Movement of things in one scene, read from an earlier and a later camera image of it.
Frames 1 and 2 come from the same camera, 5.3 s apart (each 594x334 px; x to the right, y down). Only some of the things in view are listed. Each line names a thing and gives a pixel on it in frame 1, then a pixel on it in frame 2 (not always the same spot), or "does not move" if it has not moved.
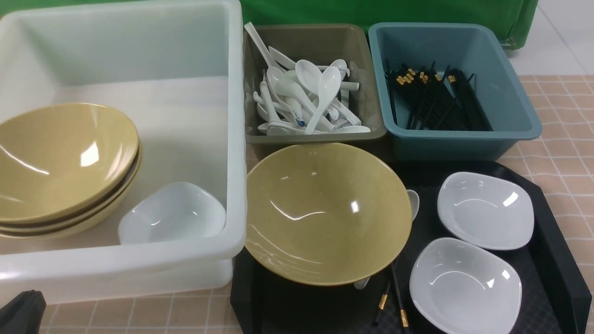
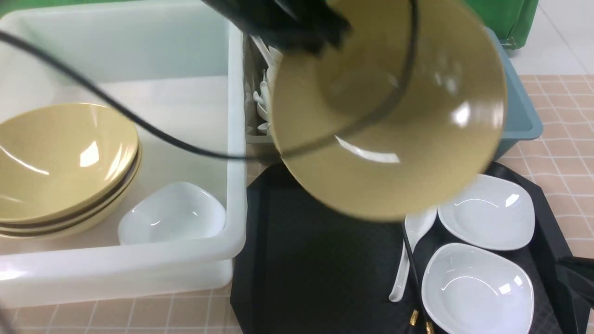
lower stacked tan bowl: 74,225 does not move
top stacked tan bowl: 56,159 does not move
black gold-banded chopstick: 403,313 -> 413,321
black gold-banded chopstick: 383,300 -> 428,321
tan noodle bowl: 326,214 -> 439,138
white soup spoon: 415,200 -> 416,226
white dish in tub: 170,212 does not move
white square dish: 485,211 does not move
